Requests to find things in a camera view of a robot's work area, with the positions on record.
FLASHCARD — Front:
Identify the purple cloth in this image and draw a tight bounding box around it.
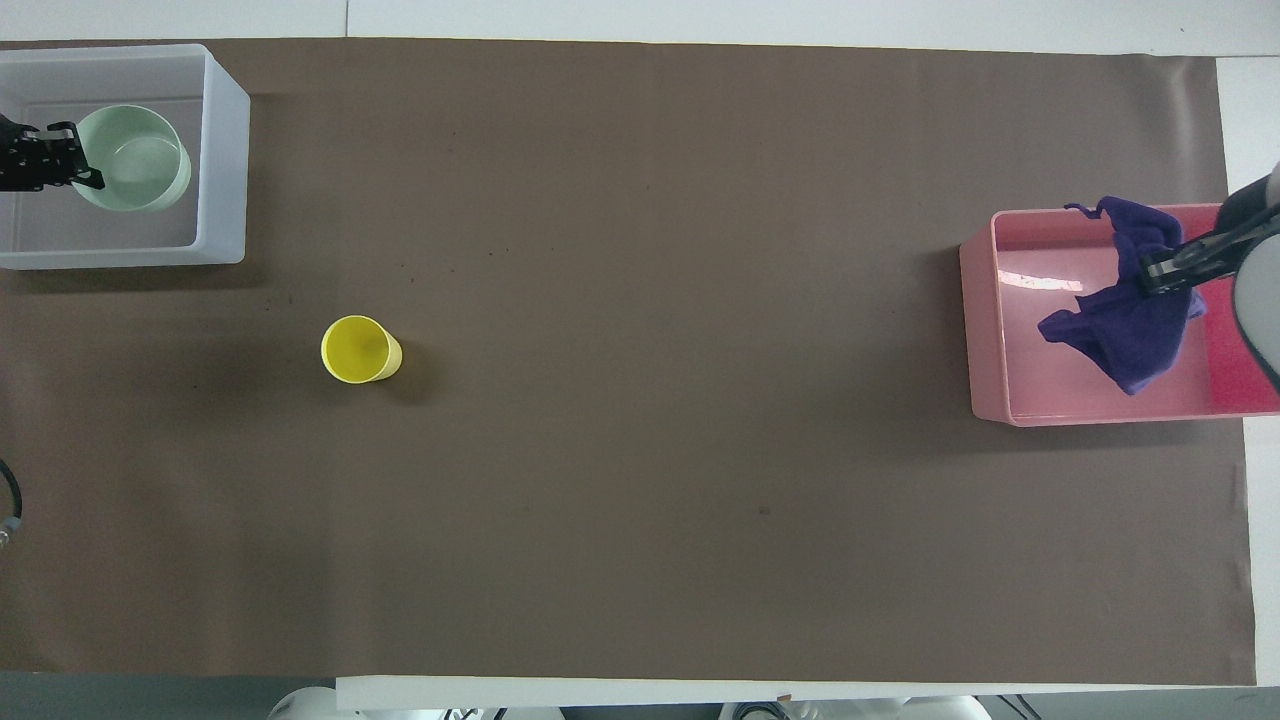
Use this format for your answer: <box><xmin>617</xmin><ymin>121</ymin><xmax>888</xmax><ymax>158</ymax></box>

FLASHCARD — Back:
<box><xmin>1036</xmin><ymin>195</ymin><xmax>1210</xmax><ymax>397</ymax></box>

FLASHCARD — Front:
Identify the translucent white plastic box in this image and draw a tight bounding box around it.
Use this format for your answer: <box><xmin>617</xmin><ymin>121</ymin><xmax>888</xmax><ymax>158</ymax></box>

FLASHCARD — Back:
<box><xmin>0</xmin><ymin>43</ymin><xmax>251</xmax><ymax>271</ymax></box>

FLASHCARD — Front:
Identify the pink plastic box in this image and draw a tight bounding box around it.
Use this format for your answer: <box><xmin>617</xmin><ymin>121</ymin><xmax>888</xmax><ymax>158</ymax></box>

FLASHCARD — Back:
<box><xmin>958</xmin><ymin>203</ymin><xmax>1280</xmax><ymax>429</ymax></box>

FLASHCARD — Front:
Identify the pale green cup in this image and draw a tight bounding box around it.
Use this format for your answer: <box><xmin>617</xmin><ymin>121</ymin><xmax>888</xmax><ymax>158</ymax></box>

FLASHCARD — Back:
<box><xmin>71</xmin><ymin>104</ymin><xmax>193</xmax><ymax>213</ymax></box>

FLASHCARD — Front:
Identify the yellow cup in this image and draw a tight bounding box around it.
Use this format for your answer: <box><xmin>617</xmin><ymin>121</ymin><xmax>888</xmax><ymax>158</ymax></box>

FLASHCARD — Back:
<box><xmin>320</xmin><ymin>314</ymin><xmax>404</xmax><ymax>385</ymax></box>

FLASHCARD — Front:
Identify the black cable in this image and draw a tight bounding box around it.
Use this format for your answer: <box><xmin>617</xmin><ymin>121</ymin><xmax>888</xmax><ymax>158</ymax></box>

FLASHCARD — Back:
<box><xmin>0</xmin><ymin>459</ymin><xmax>24</xmax><ymax>547</ymax></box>

